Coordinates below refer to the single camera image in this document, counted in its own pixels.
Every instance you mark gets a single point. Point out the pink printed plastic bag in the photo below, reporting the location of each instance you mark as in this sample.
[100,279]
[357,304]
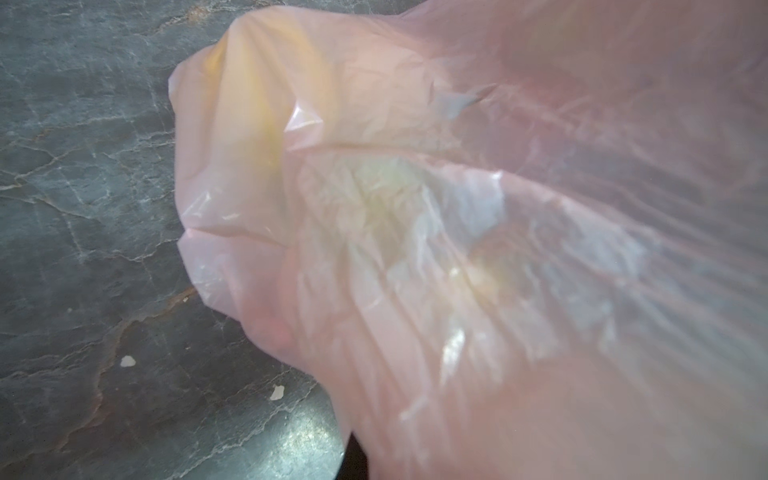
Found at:
[510,239]

